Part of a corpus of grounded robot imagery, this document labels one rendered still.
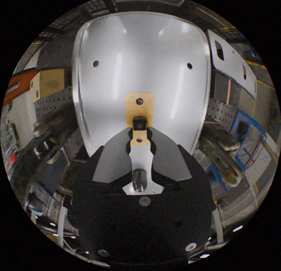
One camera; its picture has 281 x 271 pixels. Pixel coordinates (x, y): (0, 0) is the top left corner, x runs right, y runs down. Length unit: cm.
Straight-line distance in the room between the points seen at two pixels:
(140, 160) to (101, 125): 10
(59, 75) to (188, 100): 19
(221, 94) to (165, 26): 17
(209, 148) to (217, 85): 13
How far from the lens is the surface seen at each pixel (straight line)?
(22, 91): 16
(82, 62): 16
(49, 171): 72
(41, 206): 76
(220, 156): 20
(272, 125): 1194
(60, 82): 15
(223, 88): 23
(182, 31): 17
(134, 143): 16
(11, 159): 24
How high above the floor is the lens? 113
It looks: 59 degrees down
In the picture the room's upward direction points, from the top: 176 degrees clockwise
